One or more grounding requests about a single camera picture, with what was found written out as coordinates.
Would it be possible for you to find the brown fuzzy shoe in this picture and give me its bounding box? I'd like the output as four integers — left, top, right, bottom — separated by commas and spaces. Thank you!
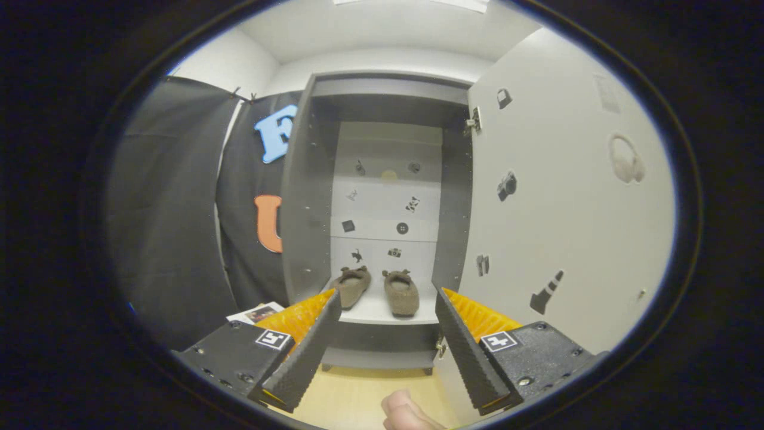
333, 266, 372, 311
382, 269, 421, 318

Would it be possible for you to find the grey shoe cabinet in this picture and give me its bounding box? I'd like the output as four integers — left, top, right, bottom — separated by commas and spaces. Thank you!
279, 70, 476, 376

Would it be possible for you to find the black backdrop cloth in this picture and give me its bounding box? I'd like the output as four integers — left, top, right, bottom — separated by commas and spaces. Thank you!
104, 75, 300, 353

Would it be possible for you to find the white shoe cabinet door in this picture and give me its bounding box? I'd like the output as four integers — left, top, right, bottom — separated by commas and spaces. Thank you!
433, 27, 678, 428

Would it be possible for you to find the long ceiling light panel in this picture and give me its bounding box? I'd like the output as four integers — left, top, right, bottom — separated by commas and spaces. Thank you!
331, 0, 491, 14

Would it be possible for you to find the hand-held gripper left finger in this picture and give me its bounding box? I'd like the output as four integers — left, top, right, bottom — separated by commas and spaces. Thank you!
173, 288, 343, 414

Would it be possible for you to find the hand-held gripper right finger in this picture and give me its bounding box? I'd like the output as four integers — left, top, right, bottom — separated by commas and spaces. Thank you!
435, 287, 611, 417

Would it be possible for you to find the white printed box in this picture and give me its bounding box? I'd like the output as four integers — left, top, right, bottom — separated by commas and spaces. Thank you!
227, 302, 287, 325

